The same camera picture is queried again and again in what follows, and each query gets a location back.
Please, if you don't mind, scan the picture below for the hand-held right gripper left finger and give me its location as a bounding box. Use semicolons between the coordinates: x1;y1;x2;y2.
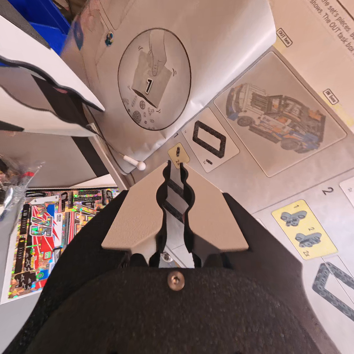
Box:
100;161;171;267

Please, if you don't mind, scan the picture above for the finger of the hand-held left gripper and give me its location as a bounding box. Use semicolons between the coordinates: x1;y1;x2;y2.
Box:
0;15;106;113
0;64;97;138

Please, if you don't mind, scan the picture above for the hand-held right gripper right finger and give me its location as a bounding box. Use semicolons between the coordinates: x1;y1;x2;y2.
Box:
180;163;249;268

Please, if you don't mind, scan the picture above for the lego instruction booklet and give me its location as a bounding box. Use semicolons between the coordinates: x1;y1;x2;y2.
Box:
61;0;354;354

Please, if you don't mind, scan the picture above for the lego parts bag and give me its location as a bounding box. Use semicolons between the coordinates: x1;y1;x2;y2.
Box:
0;156;46;222

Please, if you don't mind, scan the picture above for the blue plastic bin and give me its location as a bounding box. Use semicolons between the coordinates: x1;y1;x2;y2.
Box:
8;0;83;56

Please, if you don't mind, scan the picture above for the holographic sticker sheet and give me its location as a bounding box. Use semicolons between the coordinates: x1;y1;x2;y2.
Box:
0;188;121;305

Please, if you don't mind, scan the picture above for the white task instruction poster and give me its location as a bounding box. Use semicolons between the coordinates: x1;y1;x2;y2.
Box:
270;0;354;130

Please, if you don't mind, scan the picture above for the white pin on cord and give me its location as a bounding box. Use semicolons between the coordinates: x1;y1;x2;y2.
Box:
86;126;146;171

